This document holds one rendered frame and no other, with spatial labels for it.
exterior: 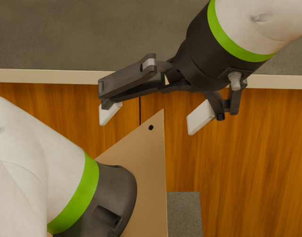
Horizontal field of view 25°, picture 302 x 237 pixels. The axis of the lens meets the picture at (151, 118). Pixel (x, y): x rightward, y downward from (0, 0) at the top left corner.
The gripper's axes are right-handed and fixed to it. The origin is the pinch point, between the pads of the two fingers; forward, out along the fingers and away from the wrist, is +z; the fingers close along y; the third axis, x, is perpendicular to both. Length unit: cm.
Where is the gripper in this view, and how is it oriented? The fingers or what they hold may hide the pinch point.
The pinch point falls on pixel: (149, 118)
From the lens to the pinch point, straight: 96.4
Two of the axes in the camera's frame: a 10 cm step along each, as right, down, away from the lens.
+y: 9.1, 1.1, 3.9
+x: -0.7, -9.1, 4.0
